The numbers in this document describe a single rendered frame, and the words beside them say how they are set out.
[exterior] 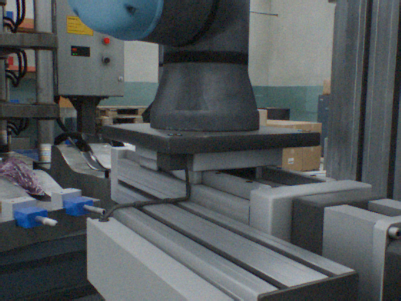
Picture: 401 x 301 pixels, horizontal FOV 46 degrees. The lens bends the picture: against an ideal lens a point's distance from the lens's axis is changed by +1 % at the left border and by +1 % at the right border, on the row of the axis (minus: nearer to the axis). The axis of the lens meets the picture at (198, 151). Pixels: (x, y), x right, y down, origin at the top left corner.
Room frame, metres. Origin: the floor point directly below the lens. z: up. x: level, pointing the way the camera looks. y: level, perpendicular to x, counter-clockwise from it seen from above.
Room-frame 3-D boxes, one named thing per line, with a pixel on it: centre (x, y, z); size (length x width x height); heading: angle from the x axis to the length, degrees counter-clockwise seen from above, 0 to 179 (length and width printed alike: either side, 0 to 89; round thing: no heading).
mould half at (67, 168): (1.31, 0.25, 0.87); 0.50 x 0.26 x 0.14; 36
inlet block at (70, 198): (0.92, 0.23, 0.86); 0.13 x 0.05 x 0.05; 53
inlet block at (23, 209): (0.83, 0.30, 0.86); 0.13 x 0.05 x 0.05; 53
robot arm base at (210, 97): (0.64, -0.01, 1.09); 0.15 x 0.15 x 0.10
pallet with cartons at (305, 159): (6.32, -0.93, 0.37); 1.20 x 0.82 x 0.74; 42
